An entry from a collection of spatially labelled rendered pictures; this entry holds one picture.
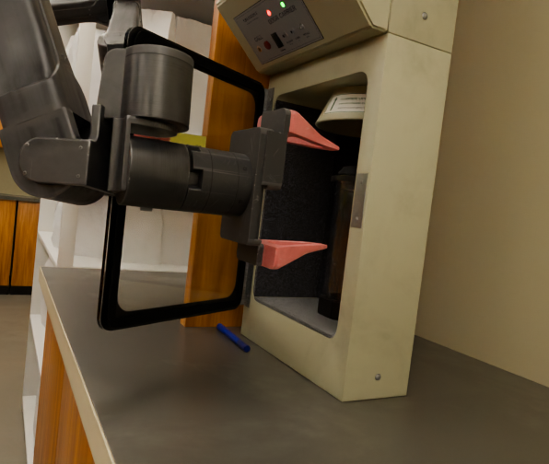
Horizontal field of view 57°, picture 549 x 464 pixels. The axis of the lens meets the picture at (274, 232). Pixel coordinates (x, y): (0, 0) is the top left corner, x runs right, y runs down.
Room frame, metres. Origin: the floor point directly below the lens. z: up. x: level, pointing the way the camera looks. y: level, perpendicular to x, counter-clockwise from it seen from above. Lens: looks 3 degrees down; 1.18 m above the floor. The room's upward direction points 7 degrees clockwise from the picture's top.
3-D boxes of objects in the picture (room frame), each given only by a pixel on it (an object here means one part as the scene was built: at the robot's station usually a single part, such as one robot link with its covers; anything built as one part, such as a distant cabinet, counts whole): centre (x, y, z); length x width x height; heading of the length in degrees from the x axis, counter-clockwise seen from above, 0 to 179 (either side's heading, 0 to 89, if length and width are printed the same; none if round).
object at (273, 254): (0.48, -0.01, 1.16); 0.09 x 0.07 x 0.07; 118
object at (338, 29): (0.75, 0.02, 1.46); 0.32 x 0.11 x 0.10; 28
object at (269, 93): (0.91, 0.04, 1.19); 0.03 x 0.02 x 0.39; 28
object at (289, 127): (0.48, -0.01, 1.23); 0.09 x 0.07 x 0.07; 118
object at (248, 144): (0.45, 0.05, 1.20); 0.07 x 0.07 x 0.10; 28
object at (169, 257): (0.78, 0.13, 1.19); 0.30 x 0.01 x 0.40; 147
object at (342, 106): (0.81, -0.13, 1.34); 0.18 x 0.18 x 0.05
